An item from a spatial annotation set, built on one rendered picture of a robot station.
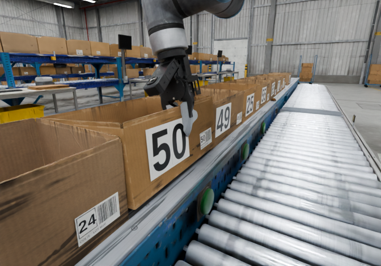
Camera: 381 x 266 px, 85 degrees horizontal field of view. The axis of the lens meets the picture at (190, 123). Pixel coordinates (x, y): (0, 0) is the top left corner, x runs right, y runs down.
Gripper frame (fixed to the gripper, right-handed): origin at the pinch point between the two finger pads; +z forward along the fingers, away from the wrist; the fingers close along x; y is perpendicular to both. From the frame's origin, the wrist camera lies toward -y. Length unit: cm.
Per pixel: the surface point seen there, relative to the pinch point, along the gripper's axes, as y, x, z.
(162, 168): -10.1, 0.5, 5.2
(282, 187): 30.6, -16.3, 30.5
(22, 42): 166, 427, -162
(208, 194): 1.0, -2.9, 17.7
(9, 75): 121, 402, -97
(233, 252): -2.9, -8.9, 30.2
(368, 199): 37, -41, 37
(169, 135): -6.4, -0.4, -1.0
